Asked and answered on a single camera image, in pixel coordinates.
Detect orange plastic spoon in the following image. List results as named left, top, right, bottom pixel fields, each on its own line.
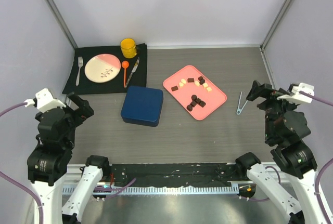
left=121, top=60, right=129, bottom=87

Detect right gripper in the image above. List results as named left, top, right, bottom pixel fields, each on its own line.
left=246, top=80, right=298, bottom=140

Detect dark blue box lid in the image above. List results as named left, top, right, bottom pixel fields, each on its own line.
left=120, top=86, right=163, bottom=120

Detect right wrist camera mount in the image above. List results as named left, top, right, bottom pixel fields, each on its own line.
left=277, top=83, right=314, bottom=104

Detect silver fork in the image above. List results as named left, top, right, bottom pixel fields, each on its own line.
left=75, top=57, right=84, bottom=86

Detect light blue plastic tongs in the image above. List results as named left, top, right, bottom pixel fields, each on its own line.
left=236, top=91, right=248, bottom=115

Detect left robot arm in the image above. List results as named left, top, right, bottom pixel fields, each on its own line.
left=27, top=88, right=111, bottom=223

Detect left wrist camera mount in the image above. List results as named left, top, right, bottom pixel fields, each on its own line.
left=24, top=88, right=67, bottom=113

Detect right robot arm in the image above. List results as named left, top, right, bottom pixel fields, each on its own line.
left=235, top=81, right=332, bottom=223

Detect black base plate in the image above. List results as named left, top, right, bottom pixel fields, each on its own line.
left=110, top=163, right=248, bottom=188

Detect steak knife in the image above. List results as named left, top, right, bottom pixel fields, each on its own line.
left=125, top=57, right=140, bottom=88

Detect pink plastic tray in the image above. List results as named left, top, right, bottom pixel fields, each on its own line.
left=163, top=65, right=227, bottom=121

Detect yellow mug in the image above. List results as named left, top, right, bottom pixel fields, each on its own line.
left=120, top=38, right=137, bottom=59

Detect pink and cream plate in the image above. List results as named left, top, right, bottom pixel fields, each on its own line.
left=84, top=54, right=121, bottom=83

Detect dark blue chocolate box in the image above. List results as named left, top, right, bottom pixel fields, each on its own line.
left=122, top=117, right=159, bottom=127

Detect black cloth placemat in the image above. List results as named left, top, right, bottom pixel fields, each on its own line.
left=62, top=43, right=148, bottom=95

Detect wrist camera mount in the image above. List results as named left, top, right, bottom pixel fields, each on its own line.
left=277, top=83, right=314, bottom=104
left=24, top=88, right=67, bottom=113

